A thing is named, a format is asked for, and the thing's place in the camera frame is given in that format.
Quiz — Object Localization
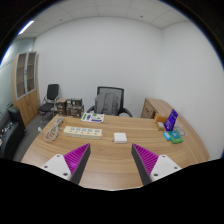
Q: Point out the white charger block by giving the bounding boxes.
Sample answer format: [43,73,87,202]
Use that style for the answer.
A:
[113,132,128,144]

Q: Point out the black visitor chair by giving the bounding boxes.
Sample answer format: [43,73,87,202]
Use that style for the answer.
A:
[37,83,60,119]

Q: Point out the purple standing sign card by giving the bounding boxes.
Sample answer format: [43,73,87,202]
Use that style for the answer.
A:
[163,108,179,132]

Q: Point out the grey backpack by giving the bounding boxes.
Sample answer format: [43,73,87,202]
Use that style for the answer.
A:
[94,92,120,116]

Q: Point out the wooden glass-door cabinet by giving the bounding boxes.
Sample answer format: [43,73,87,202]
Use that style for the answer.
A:
[10,50,41,127]

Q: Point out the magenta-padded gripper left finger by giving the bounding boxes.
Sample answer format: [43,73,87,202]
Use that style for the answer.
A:
[41,143,92,185]

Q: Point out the printed paper sheet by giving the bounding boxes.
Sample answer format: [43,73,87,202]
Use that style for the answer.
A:
[80,112,106,124]

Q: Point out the wooden side desk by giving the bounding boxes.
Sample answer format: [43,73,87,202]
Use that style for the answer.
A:
[140,97,174,120]

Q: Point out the white coiled power cable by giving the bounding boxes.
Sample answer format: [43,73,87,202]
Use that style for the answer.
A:
[37,115,66,144]

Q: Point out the black mesh office chair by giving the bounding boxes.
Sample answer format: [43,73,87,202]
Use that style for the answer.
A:
[86,86,134,118]

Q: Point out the small black printed box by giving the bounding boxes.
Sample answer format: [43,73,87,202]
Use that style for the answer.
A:
[66,97,84,108]

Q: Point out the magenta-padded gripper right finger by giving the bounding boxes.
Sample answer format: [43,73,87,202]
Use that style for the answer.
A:
[131,143,183,186]

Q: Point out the small tan box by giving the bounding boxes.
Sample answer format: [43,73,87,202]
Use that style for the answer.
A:
[155,121,167,132]

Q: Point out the orange box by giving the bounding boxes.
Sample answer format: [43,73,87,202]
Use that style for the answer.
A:
[154,113,169,124]

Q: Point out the black sofa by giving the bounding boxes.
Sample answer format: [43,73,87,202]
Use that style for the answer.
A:
[0,106,27,161]

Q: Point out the small green box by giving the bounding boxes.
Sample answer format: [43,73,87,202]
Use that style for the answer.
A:
[169,130,184,145]

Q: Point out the cream power strip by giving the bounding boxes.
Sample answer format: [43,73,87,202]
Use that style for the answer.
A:
[63,125,103,140]

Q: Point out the small blue box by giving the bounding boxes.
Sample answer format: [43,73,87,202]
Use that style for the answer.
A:
[162,131,173,142]

